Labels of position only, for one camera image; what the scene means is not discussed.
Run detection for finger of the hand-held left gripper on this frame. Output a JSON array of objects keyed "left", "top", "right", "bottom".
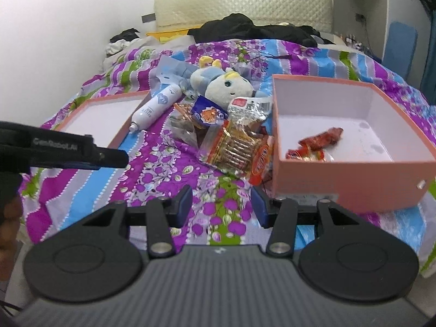
[{"left": 97, "top": 146, "right": 129, "bottom": 169}]

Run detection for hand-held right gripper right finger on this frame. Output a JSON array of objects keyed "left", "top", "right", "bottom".
[{"left": 251, "top": 187, "right": 356, "bottom": 258}]

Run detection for black and white clothes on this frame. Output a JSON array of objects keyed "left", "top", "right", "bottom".
[{"left": 104, "top": 29, "right": 144, "bottom": 57}]

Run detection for white spray bottle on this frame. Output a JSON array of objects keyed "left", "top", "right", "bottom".
[{"left": 129, "top": 83, "right": 183, "bottom": 133}]

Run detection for pink cardboard box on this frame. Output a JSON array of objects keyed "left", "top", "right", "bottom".
[{"left": 272, "top": 74, "right": 436, "bottom": 212}]

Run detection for blue orange-print snack packet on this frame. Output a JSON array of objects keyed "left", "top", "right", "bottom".
[{"left": 190, "top": 95, "right": 229, "bottom": 127}]

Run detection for person's left hand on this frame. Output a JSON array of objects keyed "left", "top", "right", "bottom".
[{"left": 0, "top": 197, "right": 24, "bottom": 264}]

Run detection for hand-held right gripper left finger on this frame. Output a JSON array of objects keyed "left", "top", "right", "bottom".
[{"left": 81, "top": 186, "right": 193, "bottom": 259}]

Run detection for light blue plastic bag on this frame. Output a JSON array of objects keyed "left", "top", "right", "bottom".
[{"left": 149, "top": 54, "right": 195, "bottom": 93}]

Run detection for clear red-print snack packet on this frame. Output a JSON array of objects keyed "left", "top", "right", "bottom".
[{"left": 197, "top": 122, "right": 270, "bottom": 175}]

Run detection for pink box lid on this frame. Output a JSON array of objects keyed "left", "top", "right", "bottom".
[{"left": 54, "top": 90, "right": 151, "bottom": 151}]

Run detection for red gold snack packet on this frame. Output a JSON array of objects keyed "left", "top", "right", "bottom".
[{"left": 285, "top": 147, "right": 335, "bottom": 163}]

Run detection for gold brown snack packet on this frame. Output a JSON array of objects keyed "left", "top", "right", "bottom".
[{"left": 173, "top": 101, "right": 199, "bottom": 123}]

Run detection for cream quilted headboard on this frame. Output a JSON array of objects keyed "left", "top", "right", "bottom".
[{"left": 153, "top": 0, "right": 333, "bottom": 34}]

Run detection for dark blue curtain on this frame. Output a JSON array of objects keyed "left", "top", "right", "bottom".
[{"left": 420, "top": 0, "right": 436, "bottom": 105}]

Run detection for small items on nightstand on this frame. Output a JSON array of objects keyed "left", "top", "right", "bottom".
[{"left": 327, "top": 31, "right": 376, "bottom": 52}]

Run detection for silver red-label snack packet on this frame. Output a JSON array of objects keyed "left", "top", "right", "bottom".
[{"left": 227, "top": 97, "right": 274, "bottom": 124}]

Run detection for blue white plush toy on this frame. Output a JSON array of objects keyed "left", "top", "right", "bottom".
[{"left": 189, "top": 55, "right": 270, "bottom": 110}]

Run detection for yellow flat item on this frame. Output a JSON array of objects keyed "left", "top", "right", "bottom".
[{"left": 146, "top": 27, "right": 197, "bottom": 43}]

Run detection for black clothing pile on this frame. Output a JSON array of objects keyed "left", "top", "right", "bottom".
[{"left": 187, "top": 13, "right": 328, "bottom": 47}]

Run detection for blue padded board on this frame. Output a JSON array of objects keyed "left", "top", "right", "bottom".
[{"left": 384, "top": 21, "right": 419, "bottom": 73}]

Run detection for purple floral blanket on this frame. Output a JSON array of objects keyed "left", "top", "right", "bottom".
[{"left": 19, "top": 37, "right": 436, "bottom": 277}]

